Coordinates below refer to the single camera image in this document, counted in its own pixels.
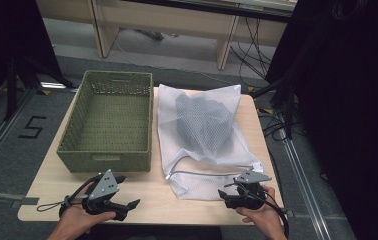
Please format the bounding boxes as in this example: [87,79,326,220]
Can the green woven basket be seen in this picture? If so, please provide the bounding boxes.
[56,69,154,174]

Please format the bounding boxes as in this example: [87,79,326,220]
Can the left hand-held gripper cable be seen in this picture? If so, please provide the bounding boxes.
[36,174,101,213]

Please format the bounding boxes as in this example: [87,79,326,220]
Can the bundle of black cables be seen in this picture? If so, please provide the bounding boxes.
[229,16,278,81]

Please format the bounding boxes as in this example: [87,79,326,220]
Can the person's right hand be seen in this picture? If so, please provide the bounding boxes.
[235,185,287,236]

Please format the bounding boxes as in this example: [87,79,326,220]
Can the black curtain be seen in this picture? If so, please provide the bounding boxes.
[264,0,378,240]
[0,0,63,118]

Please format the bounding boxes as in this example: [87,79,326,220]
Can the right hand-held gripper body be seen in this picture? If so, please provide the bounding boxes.
[233,170,273,211]

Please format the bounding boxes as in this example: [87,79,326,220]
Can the right hand-held gripper cable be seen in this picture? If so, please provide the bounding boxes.
[235,181,290,239]

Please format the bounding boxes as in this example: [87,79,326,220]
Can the grey floor tape strip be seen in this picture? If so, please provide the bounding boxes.
[0,189,40,206]

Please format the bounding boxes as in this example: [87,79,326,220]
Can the black cloth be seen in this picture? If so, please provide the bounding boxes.
[174,92,235,155]

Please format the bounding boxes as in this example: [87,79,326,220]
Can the light wooden desk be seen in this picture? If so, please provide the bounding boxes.
[36,0,299,71]

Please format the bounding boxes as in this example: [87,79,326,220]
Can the white mesh laundry bag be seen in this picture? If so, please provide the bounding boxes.
[156,83,265,201]

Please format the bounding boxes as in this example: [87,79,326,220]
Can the black tripod stand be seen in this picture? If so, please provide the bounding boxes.
[250,74,300,141]
[2,53,79,122]

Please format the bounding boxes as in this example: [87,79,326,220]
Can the person's left hand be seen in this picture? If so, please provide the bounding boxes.
[57,181,117,234]

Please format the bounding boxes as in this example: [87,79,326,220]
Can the person's legs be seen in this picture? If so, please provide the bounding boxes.
[73,224,226,240]

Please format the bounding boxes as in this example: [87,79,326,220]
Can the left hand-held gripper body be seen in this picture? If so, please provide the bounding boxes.
[82,168,121,215]

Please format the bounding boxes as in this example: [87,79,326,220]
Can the dark power strip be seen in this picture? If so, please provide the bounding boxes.
[134,28,165,42]

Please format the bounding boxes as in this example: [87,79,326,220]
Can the hand-held gripper cable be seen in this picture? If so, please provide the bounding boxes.
[36,174,101,213]
[235,181,290,239]

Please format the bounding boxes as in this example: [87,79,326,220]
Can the metal floor rail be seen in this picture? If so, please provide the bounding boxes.
[0,88,36,179]
[280,136,333,240]

